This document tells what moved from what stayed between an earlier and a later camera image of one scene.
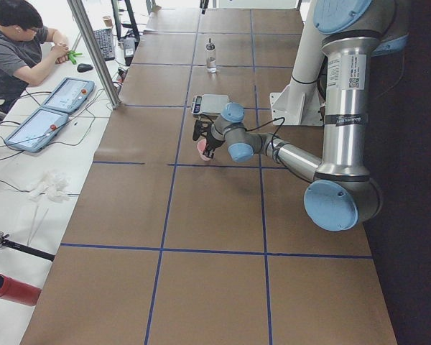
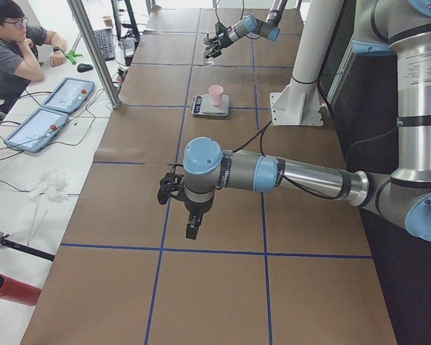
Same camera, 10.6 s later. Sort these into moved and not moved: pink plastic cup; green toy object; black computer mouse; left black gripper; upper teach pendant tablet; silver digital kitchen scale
Moved: pink plastic cup; left black gripper
Not moved: silver digital kitchen scale; black computer mouse; green toy object; upper teach pendant tablet
